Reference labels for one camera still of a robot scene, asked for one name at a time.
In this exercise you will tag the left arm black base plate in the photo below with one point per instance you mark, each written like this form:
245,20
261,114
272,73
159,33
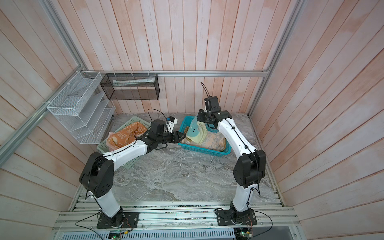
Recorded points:
121,219

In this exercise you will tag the black mesh wall basket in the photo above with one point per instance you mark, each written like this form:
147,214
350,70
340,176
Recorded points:
131,86

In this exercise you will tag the white wire mesh shelf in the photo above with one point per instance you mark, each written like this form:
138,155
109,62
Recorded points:
83,111

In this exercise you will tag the orange paw print towel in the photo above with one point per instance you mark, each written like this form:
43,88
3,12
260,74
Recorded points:
213,141

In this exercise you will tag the aluminium mounting rail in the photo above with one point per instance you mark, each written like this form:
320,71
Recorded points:
180,215

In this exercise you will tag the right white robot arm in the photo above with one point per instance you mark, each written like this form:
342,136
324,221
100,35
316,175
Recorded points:
250,167

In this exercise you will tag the teal plastic basket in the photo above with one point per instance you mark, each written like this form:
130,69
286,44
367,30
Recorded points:
227,150

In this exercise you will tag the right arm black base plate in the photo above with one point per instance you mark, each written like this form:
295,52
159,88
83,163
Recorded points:
231,217

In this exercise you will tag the pink orange patterned towel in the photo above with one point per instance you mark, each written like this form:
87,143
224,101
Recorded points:
125,136

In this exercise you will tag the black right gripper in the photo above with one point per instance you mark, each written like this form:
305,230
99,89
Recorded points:
200,118

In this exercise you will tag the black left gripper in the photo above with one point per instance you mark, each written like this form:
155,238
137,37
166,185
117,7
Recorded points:
175,137

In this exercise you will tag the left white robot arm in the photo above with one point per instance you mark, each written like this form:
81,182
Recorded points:
98,174

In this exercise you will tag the green yellow striped towel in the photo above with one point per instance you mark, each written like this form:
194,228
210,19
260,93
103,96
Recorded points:
197,131

